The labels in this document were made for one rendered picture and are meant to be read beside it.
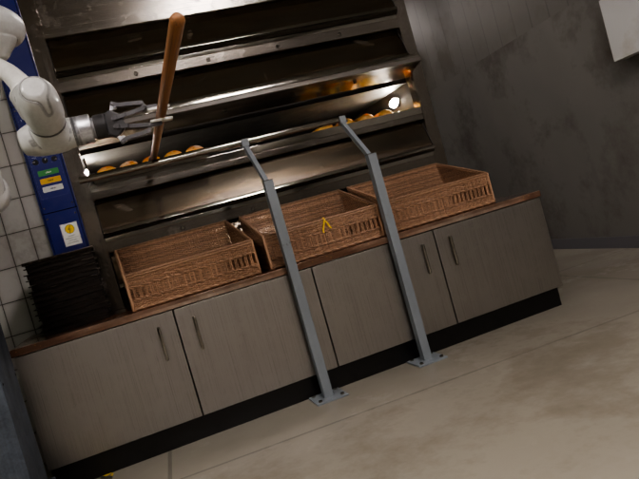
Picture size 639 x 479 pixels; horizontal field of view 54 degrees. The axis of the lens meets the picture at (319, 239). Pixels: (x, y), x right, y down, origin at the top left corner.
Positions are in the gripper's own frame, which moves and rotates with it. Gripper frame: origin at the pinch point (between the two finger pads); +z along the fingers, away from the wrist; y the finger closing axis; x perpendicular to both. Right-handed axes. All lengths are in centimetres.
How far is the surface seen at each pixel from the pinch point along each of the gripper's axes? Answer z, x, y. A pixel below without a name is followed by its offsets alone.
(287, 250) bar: 40, -52, 54
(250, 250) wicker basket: 27, -63, 51
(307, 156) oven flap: 79, -114, 12
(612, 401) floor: 98, 48, 119
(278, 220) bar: 40, -52, 42
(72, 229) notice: -42, -109, 20
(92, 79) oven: -14, -112, -47
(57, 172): -41, -109, -7
